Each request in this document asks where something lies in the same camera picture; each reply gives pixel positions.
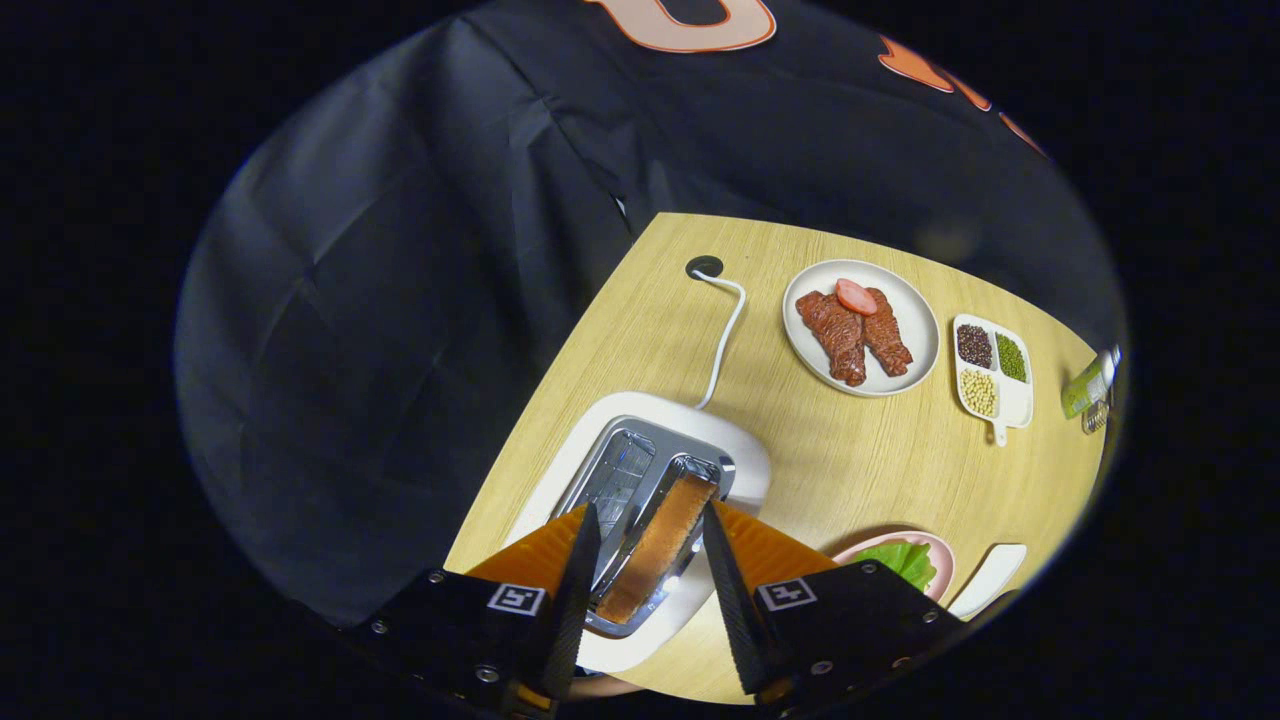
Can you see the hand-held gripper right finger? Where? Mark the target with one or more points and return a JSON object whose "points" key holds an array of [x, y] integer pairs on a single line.
{"points": [[735, 610]]}

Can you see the white divided dish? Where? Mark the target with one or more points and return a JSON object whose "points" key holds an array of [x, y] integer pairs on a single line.
{"points": [[1015, 402]]}

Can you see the pile of dark beans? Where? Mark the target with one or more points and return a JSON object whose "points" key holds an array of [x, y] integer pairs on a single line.
{"points": [[974, 346]]}

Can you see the pile of yellow soybeans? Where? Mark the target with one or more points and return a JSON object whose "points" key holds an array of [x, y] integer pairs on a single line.
{"points": [[979, 393]]}

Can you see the white rounded rectangular plate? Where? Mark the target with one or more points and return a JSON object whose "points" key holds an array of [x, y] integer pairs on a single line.
{"points": [[990, 580]]}

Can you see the pink plate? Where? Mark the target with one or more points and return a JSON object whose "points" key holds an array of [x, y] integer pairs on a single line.
{"points": [[945, 565]]}

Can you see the green label drink bottle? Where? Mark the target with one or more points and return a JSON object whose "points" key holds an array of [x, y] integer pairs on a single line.
{"points": [[1085, 390]]}

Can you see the black backdrop cloth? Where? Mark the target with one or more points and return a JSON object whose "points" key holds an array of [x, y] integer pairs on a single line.
{"points": [[400, 300]]}

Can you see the pile of green beans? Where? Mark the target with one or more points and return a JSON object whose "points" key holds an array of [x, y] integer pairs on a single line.
{"points": [[1011, 357]]}

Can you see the round white plate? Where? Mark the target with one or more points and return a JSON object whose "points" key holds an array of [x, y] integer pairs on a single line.
{"points": [[915, 315]]}

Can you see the white toaster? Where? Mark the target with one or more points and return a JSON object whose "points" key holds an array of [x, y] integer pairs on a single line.
{"points": [[740, 460]]}

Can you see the toasted bread slice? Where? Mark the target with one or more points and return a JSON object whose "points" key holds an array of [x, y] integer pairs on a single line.
{"points": [[655, 550]]}

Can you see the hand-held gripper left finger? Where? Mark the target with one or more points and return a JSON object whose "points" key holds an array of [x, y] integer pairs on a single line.
{"points": [[570, 610]]}

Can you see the red sausage slice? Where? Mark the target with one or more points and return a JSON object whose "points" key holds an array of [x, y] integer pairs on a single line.
{"points": [[856, 297]]}

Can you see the green lettuce leaf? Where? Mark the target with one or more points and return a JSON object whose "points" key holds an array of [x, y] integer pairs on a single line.
{"points": [[900, 562]]}

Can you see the brown meat piece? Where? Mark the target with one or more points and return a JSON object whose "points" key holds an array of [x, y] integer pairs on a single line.
{"points": [[887, 335], [835, 340]]}

